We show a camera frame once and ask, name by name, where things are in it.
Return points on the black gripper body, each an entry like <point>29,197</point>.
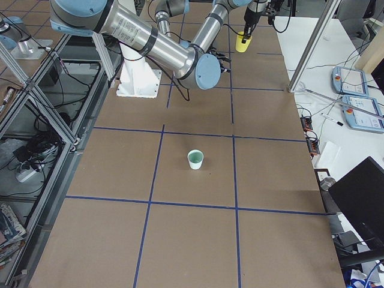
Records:
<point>222,63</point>
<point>251,16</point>

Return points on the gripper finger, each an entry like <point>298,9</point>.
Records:
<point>225,70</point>
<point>225,59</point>
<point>247,34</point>

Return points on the yellow plastic cup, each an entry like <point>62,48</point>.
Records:
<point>240,46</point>

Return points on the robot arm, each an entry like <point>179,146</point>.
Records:
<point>116,20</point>
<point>168,15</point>

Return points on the green plastic cup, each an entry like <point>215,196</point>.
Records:
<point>195,159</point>

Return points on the stack of books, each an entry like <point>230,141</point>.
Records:
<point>12,233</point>

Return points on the white mounting pillar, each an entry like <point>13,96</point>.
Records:
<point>137,78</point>

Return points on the upper blue teach pendant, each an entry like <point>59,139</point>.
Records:
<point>349,81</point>

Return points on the blue teach pendant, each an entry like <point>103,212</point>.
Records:
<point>357,118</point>
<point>349,81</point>

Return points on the orange black connector strip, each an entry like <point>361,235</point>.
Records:
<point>311,137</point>

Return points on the black marker pen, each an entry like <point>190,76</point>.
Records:
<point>332,119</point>

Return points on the wooden board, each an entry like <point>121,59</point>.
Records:
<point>372,55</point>

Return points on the lower blue teach pendant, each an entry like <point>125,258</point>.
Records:
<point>357,118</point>

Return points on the black monitor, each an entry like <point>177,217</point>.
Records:
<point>359,196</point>

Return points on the white power strip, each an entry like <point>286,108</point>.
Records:
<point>25,174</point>

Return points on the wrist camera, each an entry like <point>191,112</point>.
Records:
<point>273,7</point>

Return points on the aluminium frame post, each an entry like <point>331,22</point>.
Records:
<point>316,35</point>

